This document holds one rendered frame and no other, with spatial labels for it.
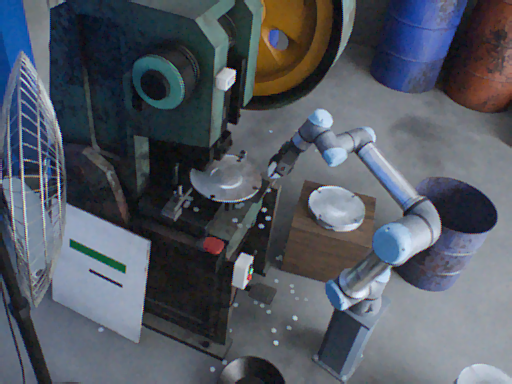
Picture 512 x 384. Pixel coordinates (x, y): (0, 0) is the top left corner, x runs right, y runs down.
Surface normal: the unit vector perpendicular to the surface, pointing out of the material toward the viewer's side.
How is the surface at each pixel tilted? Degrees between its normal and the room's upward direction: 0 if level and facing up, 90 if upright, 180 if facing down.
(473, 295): 0
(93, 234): 78
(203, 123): 90
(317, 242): 90
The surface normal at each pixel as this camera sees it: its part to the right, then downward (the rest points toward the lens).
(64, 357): 0.11, -0.74
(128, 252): -0.40, 0.40
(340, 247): -0.26, 0.62
